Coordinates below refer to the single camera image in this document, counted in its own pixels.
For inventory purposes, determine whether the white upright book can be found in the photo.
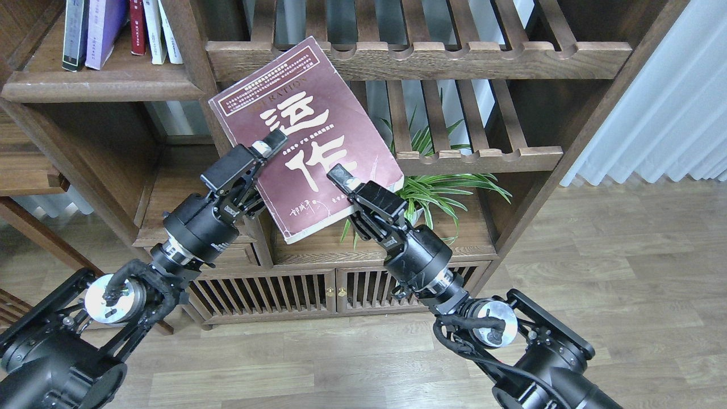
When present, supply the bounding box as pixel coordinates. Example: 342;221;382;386
158;1;183;64
143;0;167;65

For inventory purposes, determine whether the dark red book chinese title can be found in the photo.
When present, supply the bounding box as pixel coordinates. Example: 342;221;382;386
208;37;404;244

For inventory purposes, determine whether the white lavender paperback book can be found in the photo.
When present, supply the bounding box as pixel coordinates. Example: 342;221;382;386
85;1;129;70

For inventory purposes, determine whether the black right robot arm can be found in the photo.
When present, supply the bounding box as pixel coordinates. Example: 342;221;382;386
327;165;619;408

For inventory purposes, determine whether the white curtain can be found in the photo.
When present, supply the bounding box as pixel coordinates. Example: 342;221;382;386
560;1;726;186

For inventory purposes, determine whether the green spider plant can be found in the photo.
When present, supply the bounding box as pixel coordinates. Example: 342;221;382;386
340;105;513;248

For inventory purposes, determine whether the white plant pot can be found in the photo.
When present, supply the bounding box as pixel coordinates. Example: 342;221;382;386
408;207;424;226

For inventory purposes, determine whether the red upright book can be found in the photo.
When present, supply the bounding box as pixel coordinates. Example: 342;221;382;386
129;0;147;55

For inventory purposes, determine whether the wooden side furniture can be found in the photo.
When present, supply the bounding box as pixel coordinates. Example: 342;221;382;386
0;108;174;336

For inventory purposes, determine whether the white upright book right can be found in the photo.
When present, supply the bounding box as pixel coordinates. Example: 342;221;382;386
158;1;183;64

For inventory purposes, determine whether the black book yellow-green cover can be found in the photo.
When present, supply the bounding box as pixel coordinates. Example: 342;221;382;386
62;0;89;72

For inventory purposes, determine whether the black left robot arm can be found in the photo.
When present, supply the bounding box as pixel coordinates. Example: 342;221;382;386
2;130;287;408

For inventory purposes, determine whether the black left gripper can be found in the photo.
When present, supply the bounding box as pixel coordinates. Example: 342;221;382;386
149;130;288;280

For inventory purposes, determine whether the dark wooden bookshelf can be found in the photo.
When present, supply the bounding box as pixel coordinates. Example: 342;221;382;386
2;1;688;328

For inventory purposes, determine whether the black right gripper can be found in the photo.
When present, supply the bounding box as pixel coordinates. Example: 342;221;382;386
327;164;469;310

